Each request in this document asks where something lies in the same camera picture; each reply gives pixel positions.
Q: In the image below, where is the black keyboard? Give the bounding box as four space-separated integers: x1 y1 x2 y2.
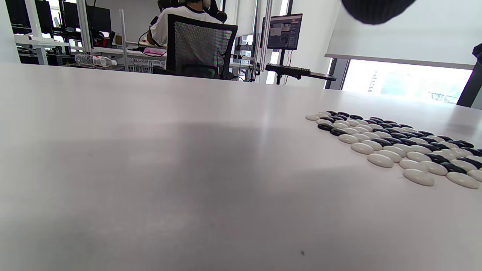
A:
265 63 311 75

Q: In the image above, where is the black mesh office chair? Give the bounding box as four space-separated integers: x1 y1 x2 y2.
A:
153 14 238 80

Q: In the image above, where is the grey window pillar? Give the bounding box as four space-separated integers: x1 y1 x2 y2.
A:
325 56 351 90

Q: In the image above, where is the aluminium frame post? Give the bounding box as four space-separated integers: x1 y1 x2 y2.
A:
255 0 272 82

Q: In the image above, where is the clear plastic water bottle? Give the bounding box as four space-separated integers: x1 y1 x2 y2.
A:
75 53 117 68

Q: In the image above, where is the person's left hand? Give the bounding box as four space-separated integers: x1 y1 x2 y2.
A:
341 0 416 25

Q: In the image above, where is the white metal frame rack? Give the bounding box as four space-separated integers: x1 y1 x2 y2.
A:
15 0 128 72

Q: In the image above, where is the pile of mixed go stones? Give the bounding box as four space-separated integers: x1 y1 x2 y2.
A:
305 110 482 189

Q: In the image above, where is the white roller blind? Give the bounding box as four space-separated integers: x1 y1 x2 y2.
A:
326 0 482 70

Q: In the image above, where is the black computer monitor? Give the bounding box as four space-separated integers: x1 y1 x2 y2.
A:
267 14 303 50

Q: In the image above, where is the black monitor stand pole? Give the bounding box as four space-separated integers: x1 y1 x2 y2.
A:
277 49 285 85

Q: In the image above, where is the dark background monitor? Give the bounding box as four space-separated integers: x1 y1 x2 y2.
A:
62 1 112 33

